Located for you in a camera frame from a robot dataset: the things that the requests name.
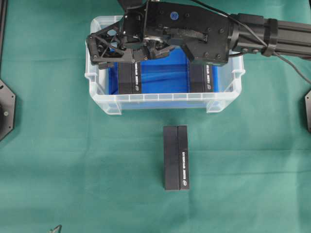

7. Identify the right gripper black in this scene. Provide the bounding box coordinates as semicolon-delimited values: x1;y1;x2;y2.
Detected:
86;4;175;69

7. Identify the black box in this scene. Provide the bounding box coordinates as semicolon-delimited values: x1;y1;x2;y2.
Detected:
189;63;214;93
163;126;190;191
118;62;142;95

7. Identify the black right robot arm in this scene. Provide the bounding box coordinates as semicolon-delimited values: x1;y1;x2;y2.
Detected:
86;0;311;69

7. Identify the clear plastic storage case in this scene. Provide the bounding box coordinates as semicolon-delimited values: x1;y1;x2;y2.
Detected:
84;15;245;115

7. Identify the blue liner sheet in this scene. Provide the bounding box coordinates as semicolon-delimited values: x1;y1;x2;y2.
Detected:
108;48;219;95

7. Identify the green table cloth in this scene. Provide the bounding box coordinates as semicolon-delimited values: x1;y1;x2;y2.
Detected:
0;0;311;233

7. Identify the black camera cable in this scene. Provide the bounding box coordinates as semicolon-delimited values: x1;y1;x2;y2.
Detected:
191;0;311;85

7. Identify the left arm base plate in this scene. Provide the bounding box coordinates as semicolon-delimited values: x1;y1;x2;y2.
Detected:
0;80;16;140

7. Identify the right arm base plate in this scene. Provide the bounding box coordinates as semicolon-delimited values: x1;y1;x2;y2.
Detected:
305;91;311;133

